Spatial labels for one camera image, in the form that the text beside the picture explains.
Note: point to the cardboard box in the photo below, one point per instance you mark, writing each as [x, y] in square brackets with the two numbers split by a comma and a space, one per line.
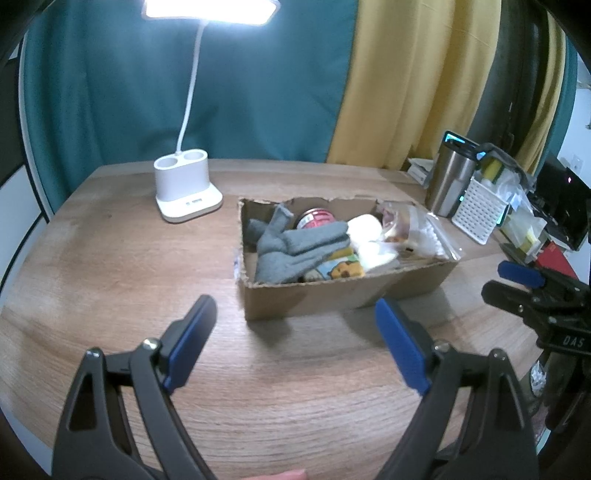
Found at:
[314, 297]

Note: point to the white desk lamp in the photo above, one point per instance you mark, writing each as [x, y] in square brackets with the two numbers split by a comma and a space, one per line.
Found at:
[180, 189]

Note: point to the bag of cotton swabs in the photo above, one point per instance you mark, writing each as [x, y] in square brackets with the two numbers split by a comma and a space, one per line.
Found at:
[436, 240]

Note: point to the clear plastic snack bag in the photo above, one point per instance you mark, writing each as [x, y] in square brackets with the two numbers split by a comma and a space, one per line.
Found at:
[399, 226]

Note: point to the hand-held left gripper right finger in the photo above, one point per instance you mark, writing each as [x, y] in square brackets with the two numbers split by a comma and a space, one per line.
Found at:
[404, 350]

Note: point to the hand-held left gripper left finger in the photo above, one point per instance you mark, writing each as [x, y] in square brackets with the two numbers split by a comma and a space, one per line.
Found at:
[187, 350]

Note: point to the round tin can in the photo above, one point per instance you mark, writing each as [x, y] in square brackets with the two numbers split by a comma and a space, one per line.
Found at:
[316, 219]

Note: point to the crumpled clear plastic bag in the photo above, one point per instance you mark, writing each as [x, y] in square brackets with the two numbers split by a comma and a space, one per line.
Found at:
[512, 184]

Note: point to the white perforated basket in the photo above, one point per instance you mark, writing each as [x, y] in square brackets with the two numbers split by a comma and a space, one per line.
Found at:
[480, 212]

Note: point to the colourful printed packet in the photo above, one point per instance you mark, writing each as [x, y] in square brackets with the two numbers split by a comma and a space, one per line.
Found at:
[344, 268]

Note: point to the small white paper box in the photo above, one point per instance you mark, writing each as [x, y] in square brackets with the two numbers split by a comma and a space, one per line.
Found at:
[420, 170]

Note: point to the dark grey curtain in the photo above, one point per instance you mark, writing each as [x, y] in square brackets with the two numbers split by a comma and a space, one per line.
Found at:
[521, 78]

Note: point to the yellow sponge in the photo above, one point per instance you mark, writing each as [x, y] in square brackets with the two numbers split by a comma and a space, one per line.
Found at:
[493, 170]

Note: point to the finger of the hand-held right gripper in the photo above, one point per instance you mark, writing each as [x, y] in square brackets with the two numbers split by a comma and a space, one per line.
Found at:
[503, 293]
[519, 273]

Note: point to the crumpled white paper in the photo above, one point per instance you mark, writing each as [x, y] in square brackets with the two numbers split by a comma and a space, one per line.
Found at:
[538, 378]

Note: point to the yellow curtain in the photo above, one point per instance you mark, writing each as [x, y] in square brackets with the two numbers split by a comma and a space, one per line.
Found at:
[401, 78]

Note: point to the person's left hand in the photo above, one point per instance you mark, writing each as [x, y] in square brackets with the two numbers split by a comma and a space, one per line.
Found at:
[277, 475]

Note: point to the stainless steel tumbler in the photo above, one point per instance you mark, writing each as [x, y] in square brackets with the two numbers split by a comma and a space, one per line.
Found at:
[448, 184]

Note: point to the white soft bundle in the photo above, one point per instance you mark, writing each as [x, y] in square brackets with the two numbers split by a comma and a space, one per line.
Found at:
[376, 256]
[364, 228]

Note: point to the yellow sticky note pad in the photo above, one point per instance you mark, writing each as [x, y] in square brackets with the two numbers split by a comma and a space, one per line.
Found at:
[526, 233]

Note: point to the grey knitted glove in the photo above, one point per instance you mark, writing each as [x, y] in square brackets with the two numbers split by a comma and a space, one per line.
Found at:
[295, 254]
[268, 226]

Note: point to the teal curtain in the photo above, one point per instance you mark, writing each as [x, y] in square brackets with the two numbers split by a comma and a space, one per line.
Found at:
[115, 92]

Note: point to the black monitor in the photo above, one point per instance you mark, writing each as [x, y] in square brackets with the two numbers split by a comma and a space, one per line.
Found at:
[563, 207]

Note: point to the red book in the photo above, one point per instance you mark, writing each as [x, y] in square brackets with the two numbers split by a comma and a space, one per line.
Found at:
[554, 258]

